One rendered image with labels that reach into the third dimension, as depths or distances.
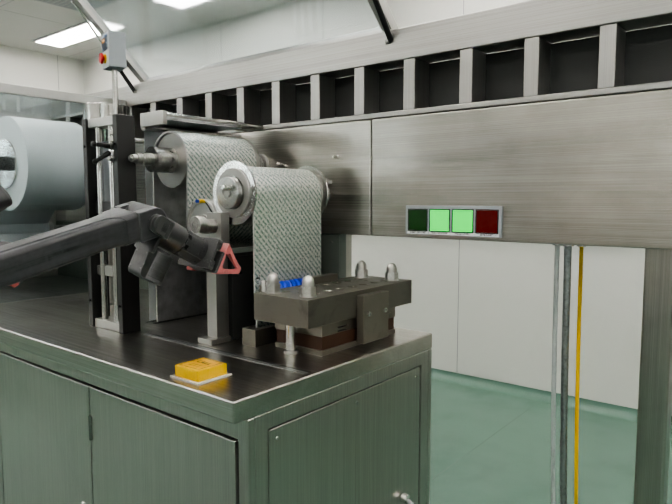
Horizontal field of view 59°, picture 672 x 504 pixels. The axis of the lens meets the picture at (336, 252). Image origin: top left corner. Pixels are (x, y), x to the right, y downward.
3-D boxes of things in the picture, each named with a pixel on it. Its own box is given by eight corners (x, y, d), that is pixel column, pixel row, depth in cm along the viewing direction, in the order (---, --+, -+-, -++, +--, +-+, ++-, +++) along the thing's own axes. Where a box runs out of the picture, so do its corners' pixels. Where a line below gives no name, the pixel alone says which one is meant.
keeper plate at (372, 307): (356, 343, 135) (356, 295, 134) (381, 335, 143) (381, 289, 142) (365, 344, 134) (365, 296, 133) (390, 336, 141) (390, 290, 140)
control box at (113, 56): (96, 69, 173) (95, 34, 172) (119, 72, 177) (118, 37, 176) (103, 65, 167) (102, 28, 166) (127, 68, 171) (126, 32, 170)
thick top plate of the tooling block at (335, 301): (253, 319, 132) (253, 292, 131) (361, 296, 163) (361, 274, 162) (308, 329, 122) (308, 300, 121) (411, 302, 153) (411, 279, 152)
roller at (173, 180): (155, 188, 159) (154, 134, 158) (227, 189, 178) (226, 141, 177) (188, 187, 150) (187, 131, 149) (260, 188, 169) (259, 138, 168)
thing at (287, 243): (253, 293, 137) (252, 212, 135) (319, 282, 155) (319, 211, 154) (255, 293, 137) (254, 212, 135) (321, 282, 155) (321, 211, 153)
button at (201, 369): (174, 376, 113) (174, 364, 113) (204, 368, 118) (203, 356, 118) (198, 383, 109) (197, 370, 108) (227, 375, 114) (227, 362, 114)
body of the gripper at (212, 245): (214, 271, 121) (187, 256, 115) (183, 267, 127) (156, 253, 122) (225, 242, 122) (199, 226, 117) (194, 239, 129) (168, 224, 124)
